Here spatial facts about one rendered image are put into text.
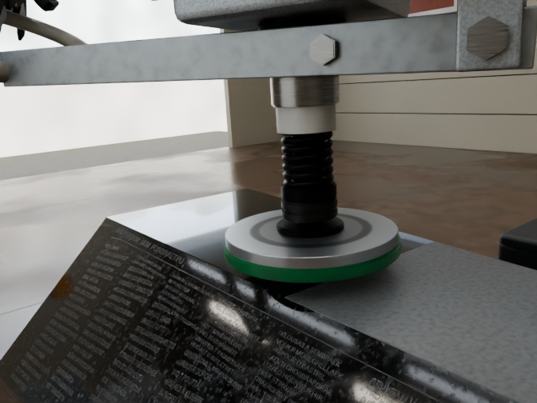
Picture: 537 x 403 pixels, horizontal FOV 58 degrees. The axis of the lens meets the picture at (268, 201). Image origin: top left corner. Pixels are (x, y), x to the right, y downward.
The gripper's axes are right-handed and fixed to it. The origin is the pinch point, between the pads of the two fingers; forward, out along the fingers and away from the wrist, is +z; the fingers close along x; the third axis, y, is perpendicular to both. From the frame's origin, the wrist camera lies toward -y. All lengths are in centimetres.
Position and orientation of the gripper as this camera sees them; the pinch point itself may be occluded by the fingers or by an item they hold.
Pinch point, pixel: (8, 45)
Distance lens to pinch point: 126.3
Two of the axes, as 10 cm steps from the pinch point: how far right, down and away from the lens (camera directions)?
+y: -9.6, -2.5, -1.4
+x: 0.2, 4.1, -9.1
